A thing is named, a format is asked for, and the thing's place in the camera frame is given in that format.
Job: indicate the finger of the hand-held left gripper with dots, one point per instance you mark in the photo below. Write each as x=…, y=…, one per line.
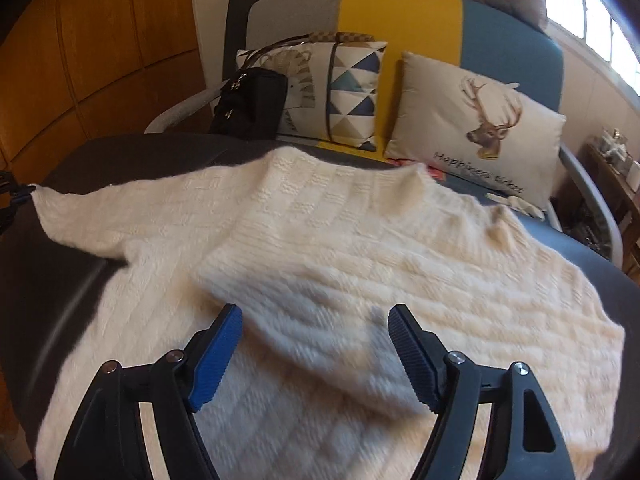
x=6, y=195

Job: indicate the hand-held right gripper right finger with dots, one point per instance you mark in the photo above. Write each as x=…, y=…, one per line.
x=410, y=350

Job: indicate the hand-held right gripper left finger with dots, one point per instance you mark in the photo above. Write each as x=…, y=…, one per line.
x=220, y=350

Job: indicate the cream knit sweater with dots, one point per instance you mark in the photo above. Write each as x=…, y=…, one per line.
x=325, y=240

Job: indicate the wooden wardrobe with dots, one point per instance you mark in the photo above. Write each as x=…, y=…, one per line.
x=100, y=60

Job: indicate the white glove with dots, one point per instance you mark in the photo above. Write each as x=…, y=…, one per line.
x=520, y=205

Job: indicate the pink patterned cloth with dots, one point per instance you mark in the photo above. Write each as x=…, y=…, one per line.
x=400, y=162

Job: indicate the deer print cushion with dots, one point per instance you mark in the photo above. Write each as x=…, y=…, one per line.
x=440, y=115

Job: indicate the black handbag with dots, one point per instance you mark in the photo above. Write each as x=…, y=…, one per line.
x=250, y=105

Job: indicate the wooden desk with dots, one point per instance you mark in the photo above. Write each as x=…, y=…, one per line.
x=615, y=190

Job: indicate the triangle pattern cushion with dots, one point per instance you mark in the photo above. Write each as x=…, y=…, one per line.
x=350, y=95

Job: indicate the brown checkered bag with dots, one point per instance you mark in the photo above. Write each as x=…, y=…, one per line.
x=340, y=37

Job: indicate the grey yellow blue sofa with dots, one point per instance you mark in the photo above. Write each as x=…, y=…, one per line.
x=410, y=20

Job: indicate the window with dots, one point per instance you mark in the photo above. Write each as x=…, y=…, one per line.
x=595, y=15

